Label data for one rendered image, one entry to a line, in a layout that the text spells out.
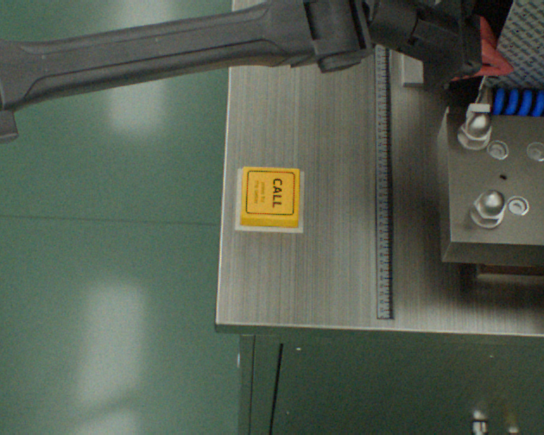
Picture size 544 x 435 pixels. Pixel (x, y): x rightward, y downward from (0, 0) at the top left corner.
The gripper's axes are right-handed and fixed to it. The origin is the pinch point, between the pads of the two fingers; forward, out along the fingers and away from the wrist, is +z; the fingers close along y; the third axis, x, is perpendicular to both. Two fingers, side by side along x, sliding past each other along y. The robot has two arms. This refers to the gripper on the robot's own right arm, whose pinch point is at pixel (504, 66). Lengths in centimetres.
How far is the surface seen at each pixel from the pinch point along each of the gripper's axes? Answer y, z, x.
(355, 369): 25.6, 6.0, -36.8
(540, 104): 3.1, 5.4, -0.2
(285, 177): 7.8, -13.3, -24.5
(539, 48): 0.3, 0.3, 5.1
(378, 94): -5.8, -1.9, -20.7
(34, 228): -24, -10, -129
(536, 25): 0.3, -3.0, 8.1
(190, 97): -57, 17, -114
